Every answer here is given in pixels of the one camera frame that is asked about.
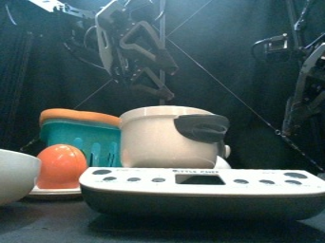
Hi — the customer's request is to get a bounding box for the white bowl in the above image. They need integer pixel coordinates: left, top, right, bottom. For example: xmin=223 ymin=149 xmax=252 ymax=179
xmin=0 ymin=148 xmax=43 ymax=207

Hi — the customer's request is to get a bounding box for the orange toy egg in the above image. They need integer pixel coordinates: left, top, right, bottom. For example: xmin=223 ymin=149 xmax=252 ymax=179
xmin=35 ymin=143 xmax=88 ymax=190

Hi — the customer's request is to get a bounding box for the white toy pot, grey handle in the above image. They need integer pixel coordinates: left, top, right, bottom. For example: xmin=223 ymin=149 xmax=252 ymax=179
xmin=118 ymin=105 xmax=232 ymax=169

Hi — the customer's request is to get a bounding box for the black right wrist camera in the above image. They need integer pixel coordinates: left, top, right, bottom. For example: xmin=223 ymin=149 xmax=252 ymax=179
xmin=250 ymin=33 xmax=294 ymax=61

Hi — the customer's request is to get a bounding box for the teal basket with orange rim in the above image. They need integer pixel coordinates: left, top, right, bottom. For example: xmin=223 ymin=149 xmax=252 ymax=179
xmin=38 ymin=107 xmax=125 ymax=168

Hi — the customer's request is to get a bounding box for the white plate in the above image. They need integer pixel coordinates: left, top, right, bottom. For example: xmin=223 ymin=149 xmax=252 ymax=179
xmin=26 ymin=184 xmax=84 ymax=201

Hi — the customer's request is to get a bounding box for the metal frame pole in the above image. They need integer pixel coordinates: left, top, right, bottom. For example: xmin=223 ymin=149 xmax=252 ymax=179
xmin=159 ymin=0 xmax=167 ymax=106

